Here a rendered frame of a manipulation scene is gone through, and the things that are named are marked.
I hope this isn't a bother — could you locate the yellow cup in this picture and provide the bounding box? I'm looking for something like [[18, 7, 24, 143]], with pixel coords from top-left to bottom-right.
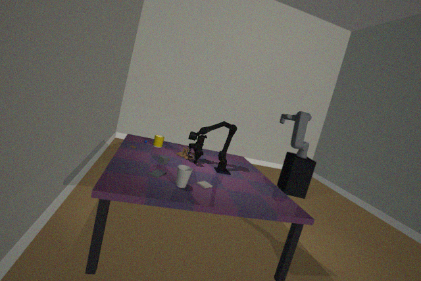
[[153, 135, 164, 147]]

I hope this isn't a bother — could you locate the white paper cup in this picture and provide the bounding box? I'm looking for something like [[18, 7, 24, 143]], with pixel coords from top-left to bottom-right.
[[176, 165, 193, 188]]

